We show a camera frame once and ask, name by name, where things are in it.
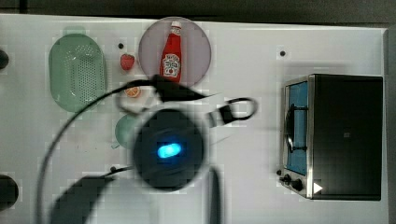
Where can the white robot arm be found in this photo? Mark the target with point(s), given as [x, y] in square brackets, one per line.
[169, 174]

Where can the green mug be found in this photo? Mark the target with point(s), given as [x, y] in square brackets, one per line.
[124, 131]

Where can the red ketchup bottle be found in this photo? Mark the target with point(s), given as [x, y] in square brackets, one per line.
[171, 60]

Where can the grey round plate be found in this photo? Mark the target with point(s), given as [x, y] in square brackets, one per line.
[195, 50]

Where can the orange slice toy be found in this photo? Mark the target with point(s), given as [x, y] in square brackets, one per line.
[133, 92]

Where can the red toy strawberry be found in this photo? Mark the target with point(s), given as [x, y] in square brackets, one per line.
[127, 62]

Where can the green perforated colander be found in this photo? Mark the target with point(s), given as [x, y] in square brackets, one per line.
[77, 70]

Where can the silver black toaster oven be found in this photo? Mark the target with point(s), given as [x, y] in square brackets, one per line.
[332, 137]

